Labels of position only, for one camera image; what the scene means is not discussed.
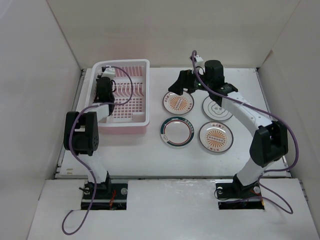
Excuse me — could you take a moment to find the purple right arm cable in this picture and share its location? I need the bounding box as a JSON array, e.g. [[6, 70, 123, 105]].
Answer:
[[191, 50, 300, 215]]

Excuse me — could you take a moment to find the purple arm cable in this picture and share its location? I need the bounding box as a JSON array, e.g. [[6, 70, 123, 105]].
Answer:
[[191, 50, 300, 215], [61, 65, 134, 236]]

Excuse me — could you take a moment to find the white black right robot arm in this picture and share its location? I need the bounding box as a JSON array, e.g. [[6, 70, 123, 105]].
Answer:
[[168, 60, 289, 199]]

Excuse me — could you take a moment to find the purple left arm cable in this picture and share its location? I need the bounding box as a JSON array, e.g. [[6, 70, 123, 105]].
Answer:
[[61, 65, 134, 236]]

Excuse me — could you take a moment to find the green red rimmed plate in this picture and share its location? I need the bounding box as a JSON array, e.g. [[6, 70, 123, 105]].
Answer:
[[160, 116, 195, 148]]

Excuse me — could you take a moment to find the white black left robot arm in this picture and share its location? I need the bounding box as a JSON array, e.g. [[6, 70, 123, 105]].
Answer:
[[63, 77, 115, 199]]

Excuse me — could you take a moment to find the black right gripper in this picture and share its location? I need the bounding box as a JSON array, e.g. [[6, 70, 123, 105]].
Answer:
[[167, 67, 212, 96]]

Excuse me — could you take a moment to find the white pink dish rack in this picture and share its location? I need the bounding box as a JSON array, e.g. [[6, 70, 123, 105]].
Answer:
[[85, 59, 150, 135]]

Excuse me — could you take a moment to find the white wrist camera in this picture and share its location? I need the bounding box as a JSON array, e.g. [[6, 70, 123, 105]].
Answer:
[[189, 55, 204, 65], [101, 65, 116, 80]]

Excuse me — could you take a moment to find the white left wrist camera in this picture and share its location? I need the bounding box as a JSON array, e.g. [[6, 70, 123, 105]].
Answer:
[[101, 65, 116, 80]]

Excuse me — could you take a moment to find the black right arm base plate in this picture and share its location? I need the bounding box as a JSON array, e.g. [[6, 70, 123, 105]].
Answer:
[[214, 182, 265, 210]]

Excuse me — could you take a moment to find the white plate grey emblem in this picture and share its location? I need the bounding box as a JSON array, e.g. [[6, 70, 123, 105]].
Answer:
[[202, 96, 233, 122]]

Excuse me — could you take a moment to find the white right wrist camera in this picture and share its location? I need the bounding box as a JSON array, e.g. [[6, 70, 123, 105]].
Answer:
[[189, 55, 204, 65]]

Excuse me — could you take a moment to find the orange sunburst plate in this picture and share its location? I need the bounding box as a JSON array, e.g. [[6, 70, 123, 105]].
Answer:
[[198, 121, 234, 154], [162, 91, 195, 116]]

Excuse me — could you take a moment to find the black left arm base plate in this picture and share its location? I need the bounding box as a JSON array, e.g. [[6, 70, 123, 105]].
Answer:
[[79, 182, 128, 211]]

